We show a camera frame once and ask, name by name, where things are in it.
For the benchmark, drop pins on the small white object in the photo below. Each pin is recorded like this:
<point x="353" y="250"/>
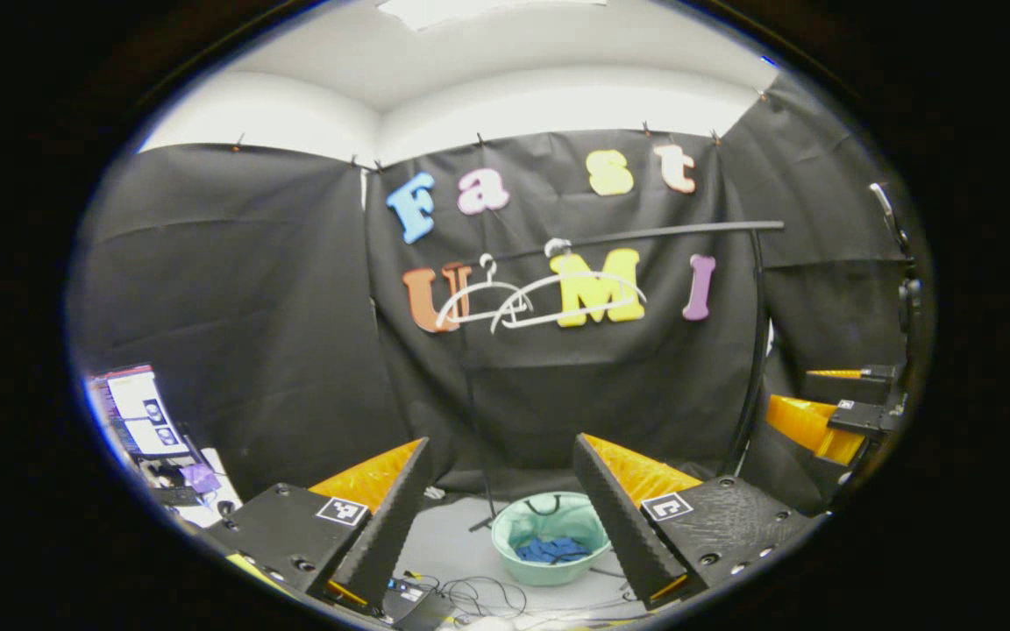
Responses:
<point x="435" y="493"/>

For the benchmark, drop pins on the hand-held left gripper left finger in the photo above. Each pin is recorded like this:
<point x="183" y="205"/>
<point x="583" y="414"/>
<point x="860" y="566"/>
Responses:
<point x="395" y="526"/>

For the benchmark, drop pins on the black backdrop cloth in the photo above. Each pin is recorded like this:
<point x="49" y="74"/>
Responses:
<point x="251" y="333"/>

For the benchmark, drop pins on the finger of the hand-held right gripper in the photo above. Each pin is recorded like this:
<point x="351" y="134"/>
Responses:
<point x="878" y="384"/>
<point x="799" y="423"/>

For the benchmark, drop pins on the purple object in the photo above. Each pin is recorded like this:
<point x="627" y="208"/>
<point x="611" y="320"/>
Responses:
<point x="200" y="478"/>

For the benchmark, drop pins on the green laundry hamper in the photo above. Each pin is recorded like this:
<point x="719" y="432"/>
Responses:
<point x="522" y="526"/>

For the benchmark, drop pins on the black metal stand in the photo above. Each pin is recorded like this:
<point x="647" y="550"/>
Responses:
<point x="908" y="298"/>

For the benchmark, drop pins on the white plastic hanger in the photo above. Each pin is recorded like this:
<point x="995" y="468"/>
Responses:
<point x="461" y="304"/>

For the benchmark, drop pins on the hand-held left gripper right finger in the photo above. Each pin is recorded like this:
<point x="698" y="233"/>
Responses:
<point x="619" y="530"/>

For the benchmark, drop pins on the black clothes rack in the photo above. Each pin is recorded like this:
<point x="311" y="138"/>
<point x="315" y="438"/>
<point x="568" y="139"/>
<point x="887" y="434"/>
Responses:
<point x="689" y="230"/>

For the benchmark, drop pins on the large ceiling light panel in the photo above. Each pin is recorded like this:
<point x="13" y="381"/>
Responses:
<point x="470" y="10"/>

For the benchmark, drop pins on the computer monitor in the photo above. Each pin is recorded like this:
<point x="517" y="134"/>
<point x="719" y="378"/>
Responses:
<point x="141" y="412"/>

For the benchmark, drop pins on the white hanger with taped hook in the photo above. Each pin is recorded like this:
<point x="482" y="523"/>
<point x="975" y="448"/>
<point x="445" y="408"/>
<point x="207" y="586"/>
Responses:
<point x="549" y="285"/>

